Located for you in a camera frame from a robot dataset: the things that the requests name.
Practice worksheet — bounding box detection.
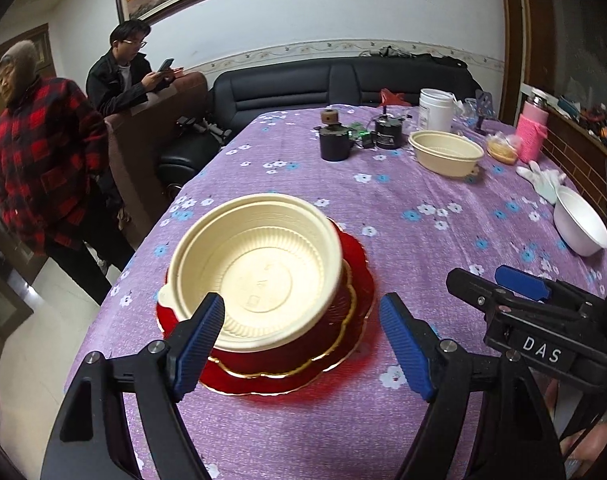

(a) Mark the white work glove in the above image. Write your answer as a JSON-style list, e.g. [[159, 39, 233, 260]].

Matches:
[[516, 160, 567, 205]]

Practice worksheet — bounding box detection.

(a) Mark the person in red plaid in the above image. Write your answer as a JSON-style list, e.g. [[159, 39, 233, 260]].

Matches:
[[0, 40, 134, 304]]

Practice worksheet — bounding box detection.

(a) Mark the white plastic jar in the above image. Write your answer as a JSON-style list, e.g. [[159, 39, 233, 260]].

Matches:
[[417, 89, 455, 132]]

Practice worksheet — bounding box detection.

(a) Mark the red glass plate gold rim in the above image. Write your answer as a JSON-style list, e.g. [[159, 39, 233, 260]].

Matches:
[[155, 219, 364, 380]]

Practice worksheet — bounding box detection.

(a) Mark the large cream plastic bowl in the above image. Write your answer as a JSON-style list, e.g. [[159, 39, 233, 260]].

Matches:
[[157, 193, 343, 353]]

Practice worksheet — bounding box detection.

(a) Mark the purple phone stand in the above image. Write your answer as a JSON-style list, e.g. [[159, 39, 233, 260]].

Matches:
[[475, 90, 497, 134]]

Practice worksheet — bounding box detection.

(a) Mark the wooden brick-pattern cabinet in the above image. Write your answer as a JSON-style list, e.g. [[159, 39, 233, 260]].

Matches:
[[500, 0, 607, 216]]

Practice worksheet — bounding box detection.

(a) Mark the red plastic bag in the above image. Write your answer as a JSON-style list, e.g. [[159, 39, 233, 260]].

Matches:
[[379, 88, 411, 107]]

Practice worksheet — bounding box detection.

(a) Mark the man in black jacket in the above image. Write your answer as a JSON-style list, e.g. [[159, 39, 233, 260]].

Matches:
[[86, 20, 181, 117]]

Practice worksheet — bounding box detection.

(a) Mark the black mug with lid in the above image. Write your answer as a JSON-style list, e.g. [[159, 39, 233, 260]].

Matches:
[[319, 124, 353, 162]]

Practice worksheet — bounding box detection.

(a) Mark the wooden spool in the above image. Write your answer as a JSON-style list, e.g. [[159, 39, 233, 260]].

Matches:
[[320, 110, 339, 126]]

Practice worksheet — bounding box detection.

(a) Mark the green packet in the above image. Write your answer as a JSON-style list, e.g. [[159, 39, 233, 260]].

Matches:
[[348, 122, 375, 150]]

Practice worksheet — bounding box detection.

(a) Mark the black leather sofa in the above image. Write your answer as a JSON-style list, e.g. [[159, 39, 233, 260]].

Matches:
[[155, 54, 485, 201]]

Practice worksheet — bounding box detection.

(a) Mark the brown armchair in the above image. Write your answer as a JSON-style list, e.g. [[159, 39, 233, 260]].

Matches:
[[106, 72, 208, 247]]

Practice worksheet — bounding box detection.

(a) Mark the smartphone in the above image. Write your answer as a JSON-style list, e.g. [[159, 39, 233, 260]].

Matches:
[[158, 58, 174, 74]]

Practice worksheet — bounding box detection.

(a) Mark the bagged yellow food bowl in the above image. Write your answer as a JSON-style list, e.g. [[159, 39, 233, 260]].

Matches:
[[487, 131, 523, 165]]

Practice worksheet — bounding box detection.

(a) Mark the purple floral tablecloth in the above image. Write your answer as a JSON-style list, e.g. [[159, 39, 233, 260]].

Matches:
[[81, 110, 607, 479]]

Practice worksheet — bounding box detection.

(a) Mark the pink knit-sleeved thermos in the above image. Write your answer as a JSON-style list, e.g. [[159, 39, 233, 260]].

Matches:
[[515, 88, 549, 164]]

